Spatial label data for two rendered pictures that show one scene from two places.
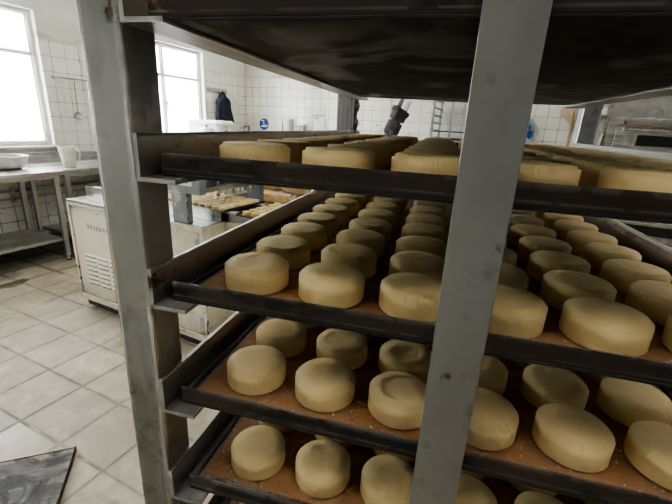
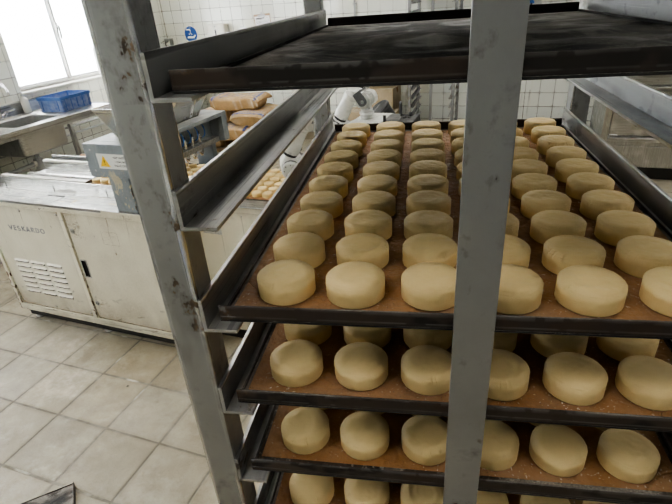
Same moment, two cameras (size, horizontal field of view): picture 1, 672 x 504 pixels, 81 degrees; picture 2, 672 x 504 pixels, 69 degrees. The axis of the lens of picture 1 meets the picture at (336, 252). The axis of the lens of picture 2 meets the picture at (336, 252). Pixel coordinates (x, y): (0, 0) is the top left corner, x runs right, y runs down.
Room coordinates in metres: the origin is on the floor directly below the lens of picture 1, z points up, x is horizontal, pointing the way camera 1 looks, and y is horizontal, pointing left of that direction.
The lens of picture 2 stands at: (-0.08, 0.04, 1.72)
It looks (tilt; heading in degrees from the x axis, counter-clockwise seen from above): 28 degrees down; 357
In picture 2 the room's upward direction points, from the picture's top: 4 degrees counter-clockwise
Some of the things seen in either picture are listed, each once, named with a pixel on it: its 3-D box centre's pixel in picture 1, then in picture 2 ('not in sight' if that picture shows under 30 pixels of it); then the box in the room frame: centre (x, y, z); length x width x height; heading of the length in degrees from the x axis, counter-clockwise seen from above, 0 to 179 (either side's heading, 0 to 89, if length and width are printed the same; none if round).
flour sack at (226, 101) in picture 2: not in sight; (239, 100); (6.25, 0.76, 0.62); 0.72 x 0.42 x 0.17; 71
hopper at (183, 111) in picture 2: not in sight; (156, 111); (2.52, 0.76, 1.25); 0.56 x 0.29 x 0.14; 154
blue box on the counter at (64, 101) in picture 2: not in sight; (65, 100); (5.12, 2.33, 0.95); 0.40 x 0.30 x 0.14; 158
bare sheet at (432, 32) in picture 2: not in sight; (460, 28); (0.50, -0.15, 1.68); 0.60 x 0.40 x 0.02; 166
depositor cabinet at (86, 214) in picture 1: (176, 258); (126, 246); (2.73, 1.18, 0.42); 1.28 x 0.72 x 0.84; 64
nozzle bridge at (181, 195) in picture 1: (222, 186); (167, 157); (2.52, 0.76, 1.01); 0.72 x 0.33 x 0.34; 154
